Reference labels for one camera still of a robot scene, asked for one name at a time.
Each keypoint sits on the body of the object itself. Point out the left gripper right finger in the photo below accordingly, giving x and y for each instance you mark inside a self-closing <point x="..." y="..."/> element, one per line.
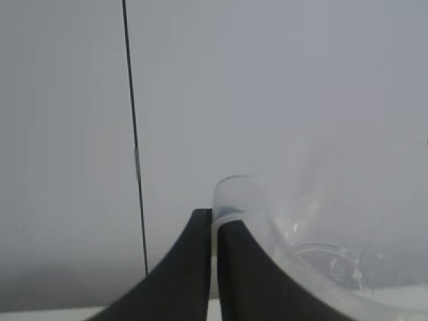
<point x="247" y="284"/>

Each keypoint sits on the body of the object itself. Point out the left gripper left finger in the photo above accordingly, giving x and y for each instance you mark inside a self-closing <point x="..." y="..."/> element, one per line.
<point x="174" y="284"/>

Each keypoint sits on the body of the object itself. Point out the clear plastic measuring cup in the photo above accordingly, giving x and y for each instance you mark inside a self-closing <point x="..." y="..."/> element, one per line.
<point x="321" y="200"/>

